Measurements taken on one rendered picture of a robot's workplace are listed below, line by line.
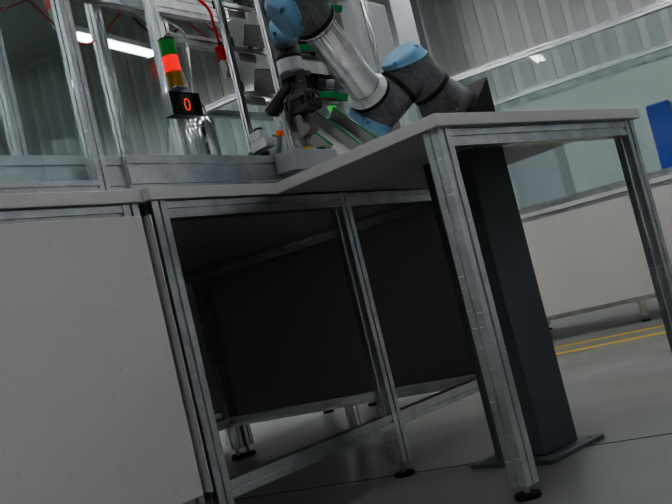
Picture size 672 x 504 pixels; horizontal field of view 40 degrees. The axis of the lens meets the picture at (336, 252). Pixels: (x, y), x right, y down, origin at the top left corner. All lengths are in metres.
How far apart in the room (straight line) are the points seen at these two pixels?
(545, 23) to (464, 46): 1.02
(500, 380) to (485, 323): 0.13
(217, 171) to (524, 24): 9.33
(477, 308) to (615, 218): 4.45
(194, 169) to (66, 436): 0.79
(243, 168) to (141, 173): 0.36
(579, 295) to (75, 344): 4.96
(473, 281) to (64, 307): 0.86
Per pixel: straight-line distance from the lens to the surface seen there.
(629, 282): 6.44
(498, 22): 11.62
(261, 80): 3.19
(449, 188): 2.04
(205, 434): 2.10
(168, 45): 2.86
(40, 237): 1.93
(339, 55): 2.30
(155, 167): 2.26
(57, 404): 1.88
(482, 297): 2.03
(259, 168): 2.53
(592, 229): 6.47
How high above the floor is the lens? 0.46
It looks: 4 degrees up
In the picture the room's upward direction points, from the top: 14 degrees counter-clockwise
